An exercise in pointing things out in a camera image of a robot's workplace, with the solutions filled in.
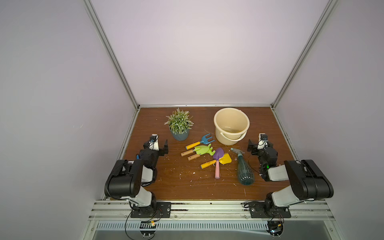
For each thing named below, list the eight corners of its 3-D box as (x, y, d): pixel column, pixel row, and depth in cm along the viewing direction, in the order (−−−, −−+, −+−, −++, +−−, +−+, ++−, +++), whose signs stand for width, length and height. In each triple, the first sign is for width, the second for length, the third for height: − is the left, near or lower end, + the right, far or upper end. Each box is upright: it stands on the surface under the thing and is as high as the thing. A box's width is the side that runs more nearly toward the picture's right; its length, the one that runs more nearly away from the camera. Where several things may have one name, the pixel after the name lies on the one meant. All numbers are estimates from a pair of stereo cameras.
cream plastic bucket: (214, 149, 96) (216, 135, 83) (211, 123, 110) (213, 107, 97) (246, 149, 95) (254, 135, 83) (240, 123, 110) (245, 107, 97)
